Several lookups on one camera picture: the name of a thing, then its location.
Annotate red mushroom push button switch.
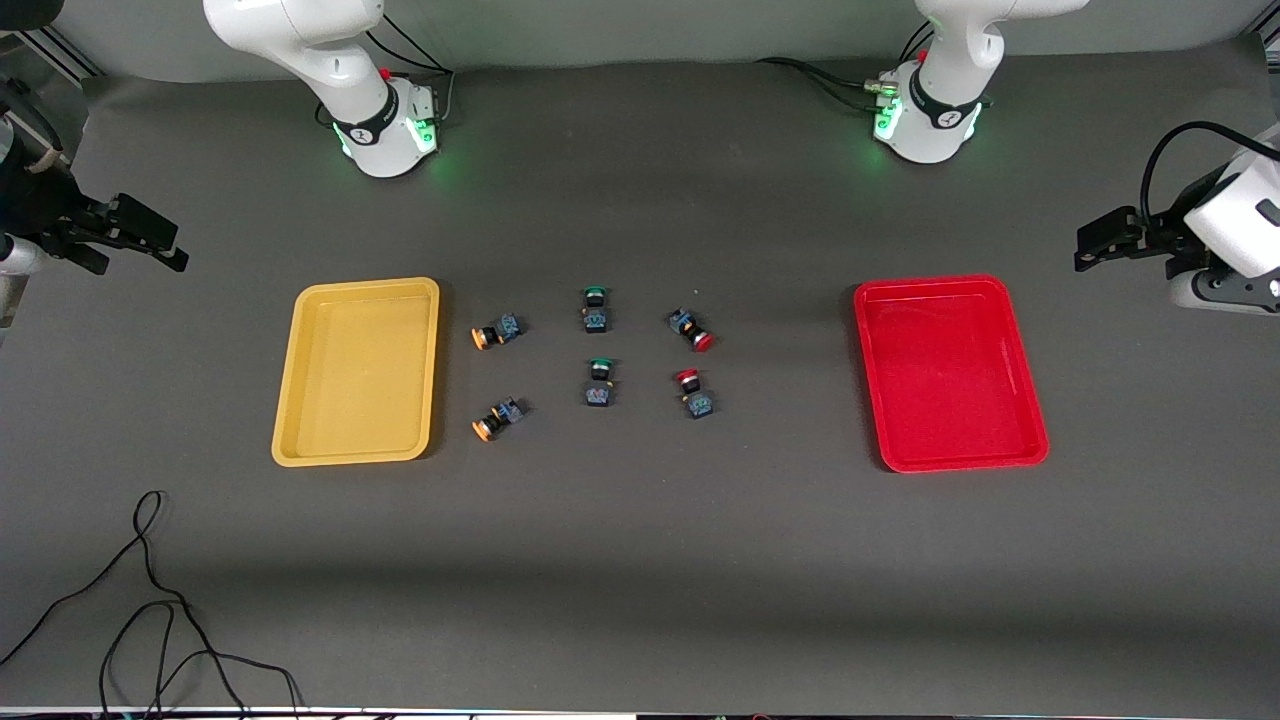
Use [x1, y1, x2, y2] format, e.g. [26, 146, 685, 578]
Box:
[665, 307, 717, 354]
[673, 368, 716, 421]

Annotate red plastic tray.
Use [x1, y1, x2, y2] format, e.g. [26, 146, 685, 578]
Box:
[853, 274, 1051, 474]

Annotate yellow plastic tray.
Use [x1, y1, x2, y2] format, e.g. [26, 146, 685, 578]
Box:
[271, 277, 441, 468]

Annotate aluminium frame profile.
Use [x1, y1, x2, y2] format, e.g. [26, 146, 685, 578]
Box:
[0, 27, 103, 83]

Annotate thin black loose cable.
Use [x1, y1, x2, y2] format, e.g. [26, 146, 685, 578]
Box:
[0, 489, 304, 720]

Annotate black right arm base cables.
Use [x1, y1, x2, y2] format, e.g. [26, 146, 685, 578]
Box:
[362, 14, 458, 129]

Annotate black arm base cables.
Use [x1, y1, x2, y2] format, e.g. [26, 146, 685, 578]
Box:
[362, 14, 458, 129]
[755, 20, 937, 113]

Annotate black left arm base cables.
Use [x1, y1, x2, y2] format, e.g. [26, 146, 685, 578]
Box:
[755, 20, 937, 113]

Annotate yellow push button switch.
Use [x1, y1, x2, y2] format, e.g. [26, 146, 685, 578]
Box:
[471, 312, 526, 352]
[472, 396, 527, 443]

